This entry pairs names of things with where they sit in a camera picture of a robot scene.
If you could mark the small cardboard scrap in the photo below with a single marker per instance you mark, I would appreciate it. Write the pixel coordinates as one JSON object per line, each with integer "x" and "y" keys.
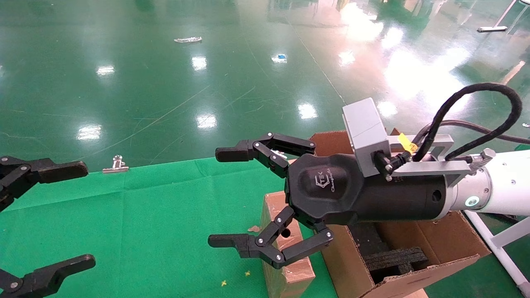
{"x": 254, "y": 228}

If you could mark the gray wrist camera box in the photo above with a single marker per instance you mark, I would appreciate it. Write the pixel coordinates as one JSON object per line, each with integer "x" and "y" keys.
{"x": 364, "y": 124}

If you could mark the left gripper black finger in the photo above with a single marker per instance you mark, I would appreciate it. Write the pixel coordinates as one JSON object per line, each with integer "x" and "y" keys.
{"x": 54, "y": 273}
{"x": 58, "y": 170}

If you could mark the gray metal camera bracket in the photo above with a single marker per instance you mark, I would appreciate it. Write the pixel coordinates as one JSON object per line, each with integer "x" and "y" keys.
{"x": 430, "y": 167}

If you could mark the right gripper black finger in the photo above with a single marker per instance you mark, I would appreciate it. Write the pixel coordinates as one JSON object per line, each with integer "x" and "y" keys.
{"x": 232, "y": 154}
{"x": 248, "y": 246}

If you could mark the white plastic floor scrap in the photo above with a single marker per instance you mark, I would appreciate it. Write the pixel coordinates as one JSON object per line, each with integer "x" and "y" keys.
{"x": 187, "y": 39}

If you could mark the white floor stand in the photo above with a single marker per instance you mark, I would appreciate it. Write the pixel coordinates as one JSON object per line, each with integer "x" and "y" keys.
{"x": 492, "y": 29}

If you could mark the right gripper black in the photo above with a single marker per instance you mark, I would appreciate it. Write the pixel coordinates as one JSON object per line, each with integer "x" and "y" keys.
{"x": 372, "y": 198}

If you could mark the silver binder clip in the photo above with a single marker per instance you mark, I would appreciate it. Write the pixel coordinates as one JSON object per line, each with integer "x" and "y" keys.
{"x": 280, "y": 154}
{"x": 117, "y": 164}

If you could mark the large open cardboard carton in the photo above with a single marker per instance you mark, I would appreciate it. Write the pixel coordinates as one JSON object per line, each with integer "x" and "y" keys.
{"x": 447, "y": 240}

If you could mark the white tube frame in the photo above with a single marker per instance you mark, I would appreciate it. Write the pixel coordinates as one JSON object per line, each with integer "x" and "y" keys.
{"x": 509, "y": 234}

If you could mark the green table cloth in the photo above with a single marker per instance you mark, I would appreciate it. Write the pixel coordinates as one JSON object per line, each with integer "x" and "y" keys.
{"x": 145, "y": 227}

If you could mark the small brown cardboard box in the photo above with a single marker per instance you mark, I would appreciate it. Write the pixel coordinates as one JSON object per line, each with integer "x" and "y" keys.
{"x": 290, "y": 281}

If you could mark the black foam block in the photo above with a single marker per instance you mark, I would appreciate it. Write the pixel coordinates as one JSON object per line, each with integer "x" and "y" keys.
{"x": 393, "y": 260}

